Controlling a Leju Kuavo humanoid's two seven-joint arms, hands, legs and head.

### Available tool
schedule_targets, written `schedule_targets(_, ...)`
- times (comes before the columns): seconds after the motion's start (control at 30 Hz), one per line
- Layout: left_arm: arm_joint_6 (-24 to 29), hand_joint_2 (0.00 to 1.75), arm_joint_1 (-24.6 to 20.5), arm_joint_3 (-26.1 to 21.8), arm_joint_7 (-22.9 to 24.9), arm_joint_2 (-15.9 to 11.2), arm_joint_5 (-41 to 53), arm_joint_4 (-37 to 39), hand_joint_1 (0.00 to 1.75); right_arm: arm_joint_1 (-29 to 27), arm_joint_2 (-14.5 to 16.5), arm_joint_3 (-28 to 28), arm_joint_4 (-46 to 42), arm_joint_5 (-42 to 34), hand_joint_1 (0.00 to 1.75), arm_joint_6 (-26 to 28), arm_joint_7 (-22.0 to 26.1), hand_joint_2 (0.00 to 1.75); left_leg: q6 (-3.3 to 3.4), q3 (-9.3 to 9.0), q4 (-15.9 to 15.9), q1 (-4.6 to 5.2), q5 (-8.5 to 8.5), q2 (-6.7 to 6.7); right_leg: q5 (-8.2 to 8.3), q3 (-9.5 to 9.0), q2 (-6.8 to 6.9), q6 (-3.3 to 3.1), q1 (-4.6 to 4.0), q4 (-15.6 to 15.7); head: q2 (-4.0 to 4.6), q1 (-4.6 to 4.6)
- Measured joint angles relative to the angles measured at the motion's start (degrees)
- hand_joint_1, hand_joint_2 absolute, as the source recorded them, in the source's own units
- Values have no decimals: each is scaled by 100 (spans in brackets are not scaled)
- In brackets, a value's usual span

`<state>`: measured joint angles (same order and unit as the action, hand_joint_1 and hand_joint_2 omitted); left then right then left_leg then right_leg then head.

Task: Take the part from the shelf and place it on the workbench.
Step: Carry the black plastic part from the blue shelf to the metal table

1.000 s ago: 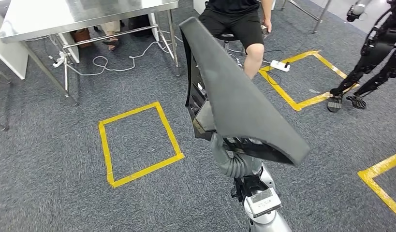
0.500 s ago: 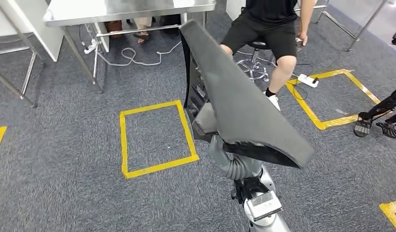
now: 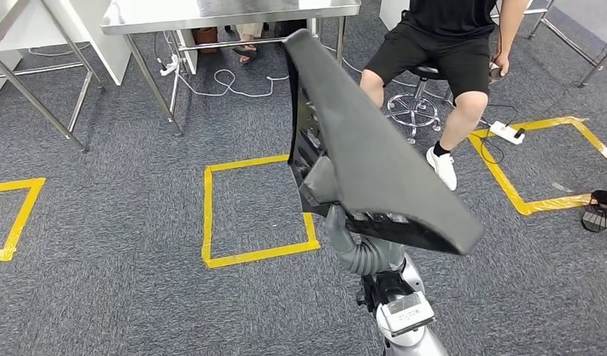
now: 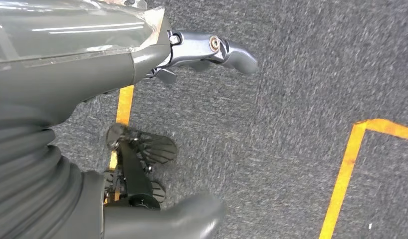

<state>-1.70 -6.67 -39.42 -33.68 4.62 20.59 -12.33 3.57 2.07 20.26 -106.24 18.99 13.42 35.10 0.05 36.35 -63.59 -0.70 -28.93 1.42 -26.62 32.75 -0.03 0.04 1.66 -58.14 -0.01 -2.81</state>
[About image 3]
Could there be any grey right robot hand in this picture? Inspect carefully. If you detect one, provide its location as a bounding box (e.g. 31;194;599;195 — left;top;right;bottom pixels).
324;203;407;276

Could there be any black plastic car part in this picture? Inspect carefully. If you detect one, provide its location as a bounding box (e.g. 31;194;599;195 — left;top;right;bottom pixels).
282;28;485;257

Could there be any stainless steel workbench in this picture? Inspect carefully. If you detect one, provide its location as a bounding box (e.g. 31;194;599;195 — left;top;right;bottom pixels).
100;0;362;136

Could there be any yellow floor tape square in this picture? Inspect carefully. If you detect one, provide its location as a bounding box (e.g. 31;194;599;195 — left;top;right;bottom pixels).
0;177;46;263
201;154;321;270
467;116;607;217

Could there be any white power strip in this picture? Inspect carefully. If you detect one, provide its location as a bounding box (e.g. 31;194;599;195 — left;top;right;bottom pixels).
158;53;180;77
488;120;526;146

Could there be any person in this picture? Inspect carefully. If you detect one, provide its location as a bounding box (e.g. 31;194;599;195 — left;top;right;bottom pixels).
358;0;530;191
224;22;266;65

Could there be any black bag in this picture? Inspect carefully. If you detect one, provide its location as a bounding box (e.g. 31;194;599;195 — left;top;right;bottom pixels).
273;19;309;39

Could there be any brown box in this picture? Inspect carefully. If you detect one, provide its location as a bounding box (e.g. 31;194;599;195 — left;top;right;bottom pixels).
192;27;219;54

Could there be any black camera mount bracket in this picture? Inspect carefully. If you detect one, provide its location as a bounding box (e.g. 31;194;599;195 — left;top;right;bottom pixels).
356;270;416;313

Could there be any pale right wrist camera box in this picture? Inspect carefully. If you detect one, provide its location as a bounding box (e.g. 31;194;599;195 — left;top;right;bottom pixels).
379;291;437;338

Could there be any black power cable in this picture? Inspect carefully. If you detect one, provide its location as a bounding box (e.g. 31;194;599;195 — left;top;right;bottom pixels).
479;102;526;166

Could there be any white floor cable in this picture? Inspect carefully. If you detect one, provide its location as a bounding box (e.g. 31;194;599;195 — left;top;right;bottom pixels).
175;42;363;98

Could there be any steel frame table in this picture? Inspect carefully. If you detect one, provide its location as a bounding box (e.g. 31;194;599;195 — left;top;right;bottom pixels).
489;0;607;88
0;0;105;154

